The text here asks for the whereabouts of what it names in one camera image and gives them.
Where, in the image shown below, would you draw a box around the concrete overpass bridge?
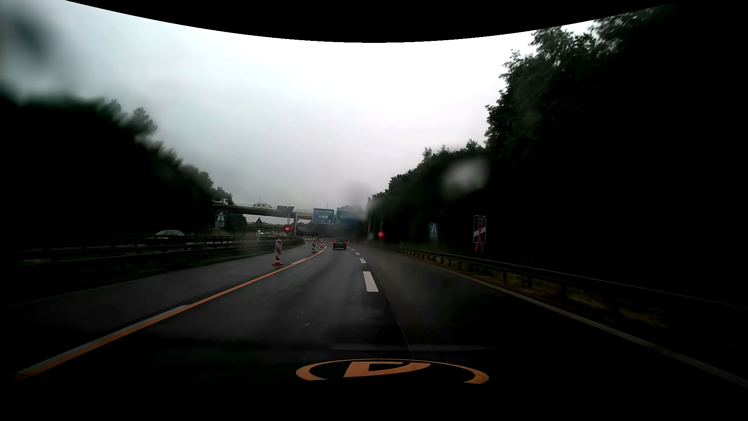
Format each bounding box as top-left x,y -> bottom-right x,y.
212,202 -> 316,235

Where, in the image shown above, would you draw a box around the metal guard rail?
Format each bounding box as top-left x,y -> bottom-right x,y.
374,242 -> 748,311
14,234 -> 306,270

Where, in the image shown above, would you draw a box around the row of dark trees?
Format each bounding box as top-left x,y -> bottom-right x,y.
0,94 -> 247,246
367,12 -> 748,293

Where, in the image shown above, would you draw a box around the road markings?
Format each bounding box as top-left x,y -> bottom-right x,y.
14,242 -> 748,388

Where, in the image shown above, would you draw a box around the dark wet asphalt road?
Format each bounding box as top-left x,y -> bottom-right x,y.
12,241 -> 748,389

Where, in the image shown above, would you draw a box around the blue gantry direction signs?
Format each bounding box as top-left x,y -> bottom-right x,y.
312,207 -> 366,226

